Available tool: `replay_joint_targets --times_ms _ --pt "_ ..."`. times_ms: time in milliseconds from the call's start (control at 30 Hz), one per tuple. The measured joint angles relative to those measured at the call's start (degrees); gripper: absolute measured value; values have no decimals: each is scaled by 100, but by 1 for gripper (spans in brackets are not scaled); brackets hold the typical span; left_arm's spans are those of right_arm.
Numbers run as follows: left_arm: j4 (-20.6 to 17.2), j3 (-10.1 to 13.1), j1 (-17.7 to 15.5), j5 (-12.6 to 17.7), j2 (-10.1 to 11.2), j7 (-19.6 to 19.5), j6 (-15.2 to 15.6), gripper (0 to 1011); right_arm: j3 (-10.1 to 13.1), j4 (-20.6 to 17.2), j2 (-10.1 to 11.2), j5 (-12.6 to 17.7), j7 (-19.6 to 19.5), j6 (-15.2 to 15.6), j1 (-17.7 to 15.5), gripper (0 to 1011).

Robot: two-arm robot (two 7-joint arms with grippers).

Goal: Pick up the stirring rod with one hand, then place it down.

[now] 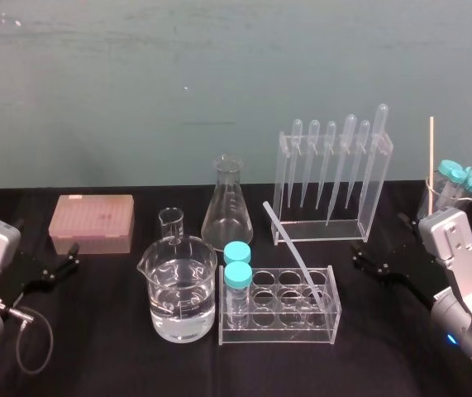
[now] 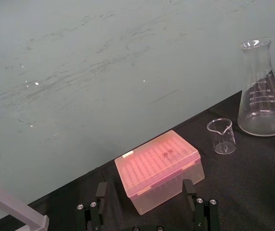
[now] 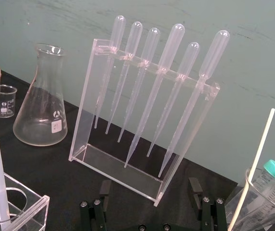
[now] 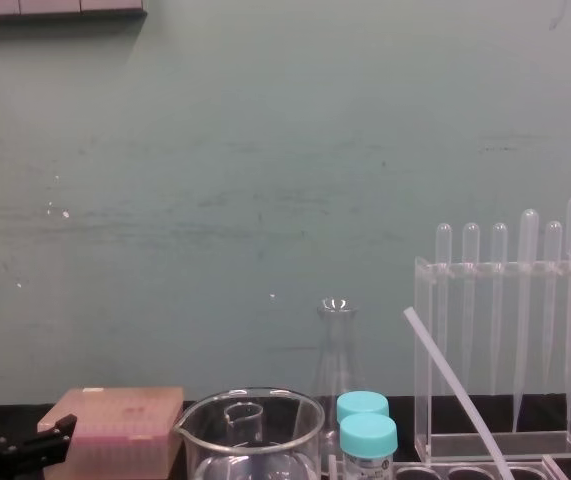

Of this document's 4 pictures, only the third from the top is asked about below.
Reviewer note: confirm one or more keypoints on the clear acrylic pipette rack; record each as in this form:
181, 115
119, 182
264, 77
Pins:
118, 166

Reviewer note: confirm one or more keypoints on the small glass beaker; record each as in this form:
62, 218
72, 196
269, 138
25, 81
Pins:
4, 103

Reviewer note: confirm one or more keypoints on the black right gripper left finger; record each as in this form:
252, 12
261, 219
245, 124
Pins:
94, 216

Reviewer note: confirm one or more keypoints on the white stirring rod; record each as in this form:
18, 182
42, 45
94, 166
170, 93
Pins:
260, 156

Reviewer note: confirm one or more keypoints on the clear acrylic tube rack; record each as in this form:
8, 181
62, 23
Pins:
35, 207

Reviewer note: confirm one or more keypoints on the clear plastic transfer pipette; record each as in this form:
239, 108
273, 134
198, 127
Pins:
151, 43
134, 36
117, 31
172, 45
189, 59
214, 53

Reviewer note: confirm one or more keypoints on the large glass beaker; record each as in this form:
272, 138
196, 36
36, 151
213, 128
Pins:
252, 211

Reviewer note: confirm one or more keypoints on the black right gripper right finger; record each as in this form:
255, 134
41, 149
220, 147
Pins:
210, 214

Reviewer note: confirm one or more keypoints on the black table cloth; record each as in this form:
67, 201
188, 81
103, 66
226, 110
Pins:
55, 178

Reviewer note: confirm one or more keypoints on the glass conical flask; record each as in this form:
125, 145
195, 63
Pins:
41, 113

